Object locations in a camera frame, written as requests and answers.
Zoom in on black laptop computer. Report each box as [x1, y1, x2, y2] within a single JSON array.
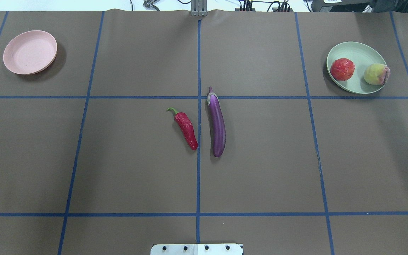
[[310, 0, 408, 13]]

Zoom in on red chili pepper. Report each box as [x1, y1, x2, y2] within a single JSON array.
[[167, 108, 199, 151]]

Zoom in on aluminium frame post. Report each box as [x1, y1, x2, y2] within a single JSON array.
[[191, 0, 208, 17]]

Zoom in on blue tape grid lines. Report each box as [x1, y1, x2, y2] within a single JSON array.
[[0, 10, 408, 255]]

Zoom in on pink plate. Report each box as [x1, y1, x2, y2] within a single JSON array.
[[3, 30, 58, 75]]

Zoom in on purple eggplant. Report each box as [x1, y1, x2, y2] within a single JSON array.
[[207, 87, 226, 158]]

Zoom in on yellow pink peach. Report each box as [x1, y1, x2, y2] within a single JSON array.
[[364, 63, 391, 86]]

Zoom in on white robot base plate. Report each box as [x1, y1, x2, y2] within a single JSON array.
[[150, 243, 244, 255]]

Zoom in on orange circuit board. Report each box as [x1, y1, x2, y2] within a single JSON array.
[[234, 0, 293, 12]]

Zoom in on green plate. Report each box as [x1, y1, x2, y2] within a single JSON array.
[[326, 41, 391, 94]]

